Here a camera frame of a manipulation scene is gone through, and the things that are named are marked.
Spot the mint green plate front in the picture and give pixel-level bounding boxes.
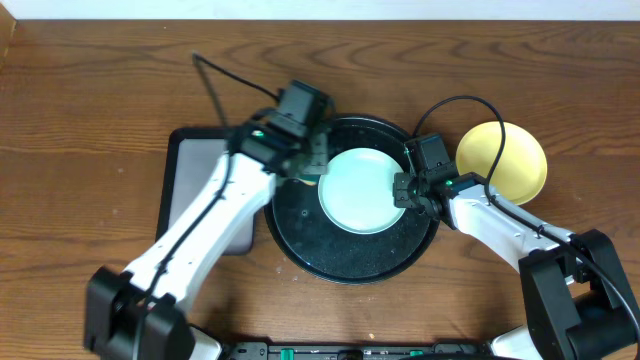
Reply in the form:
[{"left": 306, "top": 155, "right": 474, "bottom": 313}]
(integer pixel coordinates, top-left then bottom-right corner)
[{"left": 318, "top": 148, "right": 405, "bottom": 235}]

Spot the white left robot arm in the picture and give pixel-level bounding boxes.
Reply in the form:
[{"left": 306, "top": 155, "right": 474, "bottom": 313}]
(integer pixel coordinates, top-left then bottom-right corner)
[{"left": 83, "top": 119, "right": 330, "bottom": 359}]

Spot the grey rectangular tray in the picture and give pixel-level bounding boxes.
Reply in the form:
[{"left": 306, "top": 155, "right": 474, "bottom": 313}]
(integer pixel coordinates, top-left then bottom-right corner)
[{"left": 155, "top": 127, "right": 225, "bottom": 240}]

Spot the green sponge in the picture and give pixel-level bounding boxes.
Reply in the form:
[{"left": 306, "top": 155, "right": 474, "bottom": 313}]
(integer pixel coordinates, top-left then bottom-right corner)
[{"left": 298, "top": 173, "right": 321, "bottom": 186}]

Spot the yellow plate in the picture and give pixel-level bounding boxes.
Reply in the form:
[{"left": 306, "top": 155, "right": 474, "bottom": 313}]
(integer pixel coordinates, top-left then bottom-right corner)
[{"left": 455, "top": 121, "right": 548, "bottom": 205}]

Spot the round black tray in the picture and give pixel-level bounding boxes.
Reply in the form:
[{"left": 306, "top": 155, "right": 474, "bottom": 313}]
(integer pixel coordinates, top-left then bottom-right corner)
[{"left": 265, "top": 115, "right": 439, "bottom": 284}]

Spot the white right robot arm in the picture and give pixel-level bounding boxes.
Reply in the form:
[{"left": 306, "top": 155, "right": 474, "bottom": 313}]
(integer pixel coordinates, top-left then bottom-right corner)
[{"left": 392, "top": 173, "right": 639, "bottom": 359}]

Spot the black rail with green clips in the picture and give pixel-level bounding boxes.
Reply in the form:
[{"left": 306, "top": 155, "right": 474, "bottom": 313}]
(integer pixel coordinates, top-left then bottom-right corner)
[{"left": 220, "top": 342, "right": 497, "bottom": 360}]

